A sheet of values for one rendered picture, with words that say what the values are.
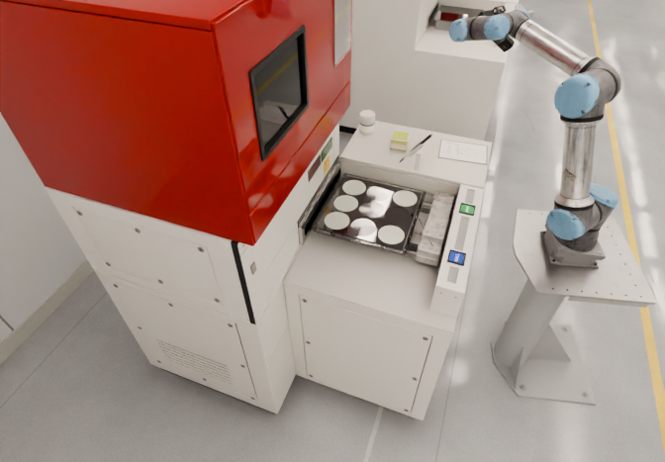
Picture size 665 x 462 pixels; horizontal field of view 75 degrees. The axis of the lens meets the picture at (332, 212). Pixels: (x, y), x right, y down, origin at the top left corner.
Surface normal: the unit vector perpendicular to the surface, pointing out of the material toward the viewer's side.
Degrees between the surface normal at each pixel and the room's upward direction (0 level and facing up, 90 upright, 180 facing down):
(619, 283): 0
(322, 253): 0
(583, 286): 0
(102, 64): 90
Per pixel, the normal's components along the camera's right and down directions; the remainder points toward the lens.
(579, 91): -0.83, 0.23
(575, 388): 0.00, -0.73
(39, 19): -0.35, 0.64
